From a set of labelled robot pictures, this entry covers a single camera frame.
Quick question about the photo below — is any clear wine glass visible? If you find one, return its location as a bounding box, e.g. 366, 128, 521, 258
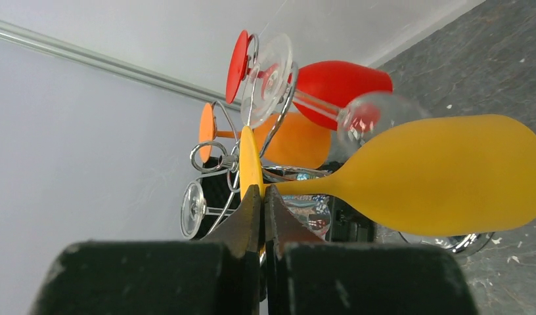
225, 31, 430, 153
180, 180, 240, 240

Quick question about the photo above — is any red plastic wine glass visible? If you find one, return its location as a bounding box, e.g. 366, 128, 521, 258
236, 33, 390, 130

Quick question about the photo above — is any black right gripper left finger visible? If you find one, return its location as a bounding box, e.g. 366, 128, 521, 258
30, 185, 263, 314

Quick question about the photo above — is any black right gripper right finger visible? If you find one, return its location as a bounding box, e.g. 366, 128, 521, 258
264, 185, 478, 314

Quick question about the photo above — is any chrome wine glass rack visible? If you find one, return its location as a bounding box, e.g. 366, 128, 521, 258
190, 30, 493, 256

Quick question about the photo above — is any orange plastic wine glass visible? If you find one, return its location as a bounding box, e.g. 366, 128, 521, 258
198, 103, 332, 169

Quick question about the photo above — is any yellow plastic wine glass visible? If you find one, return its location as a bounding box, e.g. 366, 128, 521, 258
238, 114, 536, 238

